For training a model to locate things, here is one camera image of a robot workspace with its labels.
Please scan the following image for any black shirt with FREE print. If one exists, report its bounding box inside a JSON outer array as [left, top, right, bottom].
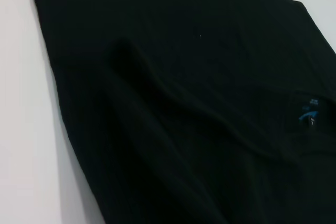
[[30, 0, 336, 224]]

